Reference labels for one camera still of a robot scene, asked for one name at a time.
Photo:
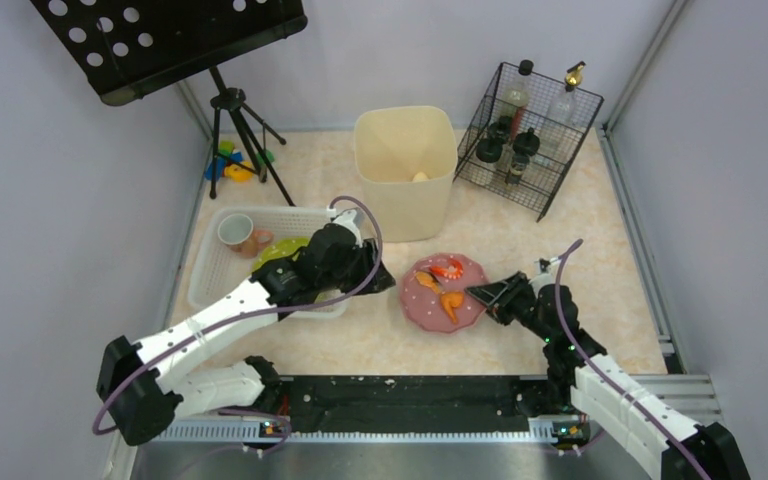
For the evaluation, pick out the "pink floral mug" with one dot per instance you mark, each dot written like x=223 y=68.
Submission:
x=239 y=233

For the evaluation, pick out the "black perforated music stand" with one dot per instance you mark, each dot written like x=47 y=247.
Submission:
x=130 y=49

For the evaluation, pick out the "pink dotted plate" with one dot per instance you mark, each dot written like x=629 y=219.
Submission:
x=422 y=307

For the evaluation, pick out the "spice jar round black lid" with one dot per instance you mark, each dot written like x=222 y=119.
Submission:
x=526 y=142

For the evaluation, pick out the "green dotted plate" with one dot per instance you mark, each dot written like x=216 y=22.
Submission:
x=282 y=248

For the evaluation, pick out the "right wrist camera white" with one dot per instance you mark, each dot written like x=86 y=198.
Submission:
x=543 y=272

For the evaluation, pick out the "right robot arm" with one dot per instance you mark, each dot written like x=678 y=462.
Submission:
x=664 y=442

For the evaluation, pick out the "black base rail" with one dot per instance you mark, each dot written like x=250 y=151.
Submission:
x=419 y=407

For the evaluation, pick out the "cream plastic waste bin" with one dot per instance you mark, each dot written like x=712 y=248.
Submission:
x=390 y=146

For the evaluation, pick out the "yellow toy block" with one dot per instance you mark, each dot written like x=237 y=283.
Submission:
x=239 y=173

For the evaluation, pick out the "black wire rack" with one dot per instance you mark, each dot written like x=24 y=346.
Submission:
x=543 y=176

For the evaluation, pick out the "small spice jar black lid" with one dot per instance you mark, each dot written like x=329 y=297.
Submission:
x=516 y=169

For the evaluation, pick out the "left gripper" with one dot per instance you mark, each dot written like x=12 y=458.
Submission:
x=363 y=273

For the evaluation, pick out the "orange fried drumstick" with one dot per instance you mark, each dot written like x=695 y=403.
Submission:
x=450 y=302

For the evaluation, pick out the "green toy block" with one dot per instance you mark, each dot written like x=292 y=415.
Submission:
x=225 y=148

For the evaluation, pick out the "fried shrimp piece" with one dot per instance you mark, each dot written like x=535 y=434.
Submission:
x=428 y=280

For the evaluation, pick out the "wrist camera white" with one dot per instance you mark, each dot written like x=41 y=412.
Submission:
x=352 y=220
x=543 y=272

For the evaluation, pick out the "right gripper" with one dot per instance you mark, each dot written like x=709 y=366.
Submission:
x=509 y=299

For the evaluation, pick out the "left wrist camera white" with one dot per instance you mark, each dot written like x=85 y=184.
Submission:
x=352 y=220

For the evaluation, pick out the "dark sauce bottle black cap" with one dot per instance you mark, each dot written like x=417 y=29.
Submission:
x=516 y=98

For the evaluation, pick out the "spice jar labelled black lid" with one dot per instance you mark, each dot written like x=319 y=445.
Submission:
x=499 y=131

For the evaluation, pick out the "clear bottle gold pump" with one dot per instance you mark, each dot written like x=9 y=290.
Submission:
x=556 y=131

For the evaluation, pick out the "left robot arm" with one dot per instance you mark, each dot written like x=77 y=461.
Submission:
x=138 y=382

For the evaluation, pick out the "red shrimp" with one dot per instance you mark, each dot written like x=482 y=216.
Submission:
x=453 y=270

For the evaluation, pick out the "white plastic basket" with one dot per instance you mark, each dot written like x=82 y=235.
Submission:
x=217 y=270

